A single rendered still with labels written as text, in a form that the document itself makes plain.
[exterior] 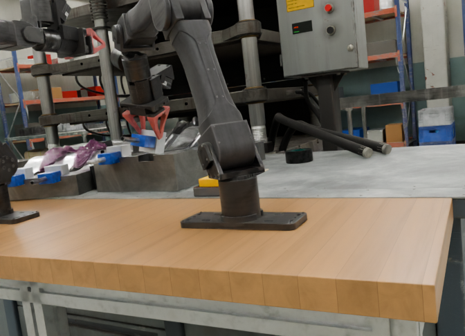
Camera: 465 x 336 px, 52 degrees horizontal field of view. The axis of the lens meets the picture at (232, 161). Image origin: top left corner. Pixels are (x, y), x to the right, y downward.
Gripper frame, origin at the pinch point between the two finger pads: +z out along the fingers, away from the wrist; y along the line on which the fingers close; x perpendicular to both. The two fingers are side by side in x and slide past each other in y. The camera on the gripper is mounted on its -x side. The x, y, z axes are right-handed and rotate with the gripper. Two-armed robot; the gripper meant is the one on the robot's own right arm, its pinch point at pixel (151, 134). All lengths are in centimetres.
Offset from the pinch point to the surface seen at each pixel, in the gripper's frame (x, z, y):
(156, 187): 6.1, 11.1, -3.5
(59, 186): 11.9, 12.6, 24.4
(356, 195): 9, 1, -53
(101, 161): 8.6, 4.5, 10.0
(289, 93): -109, 34, 9
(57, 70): -75, 17, 117
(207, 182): 9.1, 4.4, -20.7
